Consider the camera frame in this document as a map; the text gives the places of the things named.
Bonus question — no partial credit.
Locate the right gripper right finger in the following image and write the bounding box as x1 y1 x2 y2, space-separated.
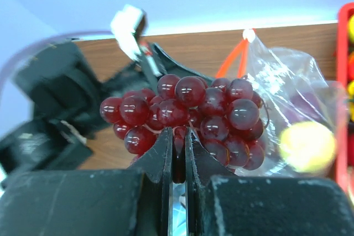
185 131 353 235

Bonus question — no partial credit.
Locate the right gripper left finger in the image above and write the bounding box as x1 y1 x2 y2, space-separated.
1 128 173 236

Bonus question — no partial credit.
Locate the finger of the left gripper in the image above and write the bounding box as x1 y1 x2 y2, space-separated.
150 43 215 85

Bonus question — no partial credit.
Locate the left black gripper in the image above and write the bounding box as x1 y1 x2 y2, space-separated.
1 41 155 170

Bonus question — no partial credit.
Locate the purple grape bunch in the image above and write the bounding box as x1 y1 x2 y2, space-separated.
100 74 266 183

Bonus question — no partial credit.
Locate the yellow bell pepper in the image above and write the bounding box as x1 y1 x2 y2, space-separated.
278 121 337 173

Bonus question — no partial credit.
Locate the clear zip top bag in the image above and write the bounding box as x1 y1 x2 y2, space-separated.
215 28 346 179

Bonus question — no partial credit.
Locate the red plastic fruit tray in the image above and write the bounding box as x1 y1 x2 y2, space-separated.
335 2 353 193

